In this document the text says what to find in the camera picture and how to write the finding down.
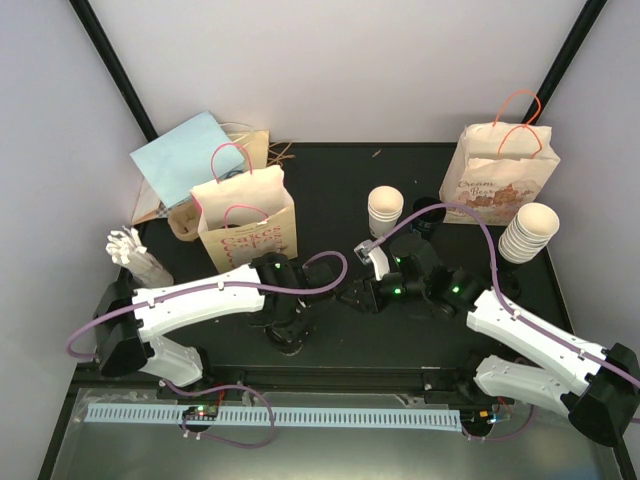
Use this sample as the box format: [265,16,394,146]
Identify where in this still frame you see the black lid stack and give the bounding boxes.
[410,196,446,240]

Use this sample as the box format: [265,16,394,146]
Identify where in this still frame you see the small stack paper cups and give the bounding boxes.
[367,186,404,239]

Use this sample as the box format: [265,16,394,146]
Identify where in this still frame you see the cream paper bag pink sides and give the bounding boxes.
[191,165,298,273]

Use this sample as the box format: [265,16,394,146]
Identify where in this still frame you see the black sleeved paper cup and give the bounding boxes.
[272,341,303,356]

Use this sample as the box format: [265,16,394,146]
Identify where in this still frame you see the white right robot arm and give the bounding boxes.
[354,234,639,447]

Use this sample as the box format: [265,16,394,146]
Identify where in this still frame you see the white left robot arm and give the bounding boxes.
[94,253,345,399]

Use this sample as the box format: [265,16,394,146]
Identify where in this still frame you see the stacked pulp cup carriers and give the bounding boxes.
[168,201,200,242]

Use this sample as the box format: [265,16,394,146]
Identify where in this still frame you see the tall stack paper cups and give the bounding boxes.
[498,202,560,264]

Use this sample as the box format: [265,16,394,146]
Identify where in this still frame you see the brown kraft paper bag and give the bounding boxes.
[220,122,295,168]

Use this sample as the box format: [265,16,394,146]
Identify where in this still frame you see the patterned flat paper bag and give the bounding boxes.
[130,180,170,226]

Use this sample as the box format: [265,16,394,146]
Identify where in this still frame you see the Cream Bear printed paper bag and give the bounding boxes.
[439,98,560,226]

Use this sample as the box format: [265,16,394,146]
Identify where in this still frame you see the light blue paper bag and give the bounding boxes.
[130,111,245,207]

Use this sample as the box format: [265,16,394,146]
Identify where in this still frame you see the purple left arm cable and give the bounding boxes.
[66,249,350,449]

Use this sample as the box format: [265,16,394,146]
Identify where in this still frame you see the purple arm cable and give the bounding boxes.
[369,202,640,444]
[66,249,350,449]

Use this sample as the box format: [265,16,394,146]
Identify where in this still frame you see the light blue slotted cable duct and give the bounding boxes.
[84,403,462,432]

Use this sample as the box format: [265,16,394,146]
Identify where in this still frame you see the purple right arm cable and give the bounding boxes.
[369,202,640,444]

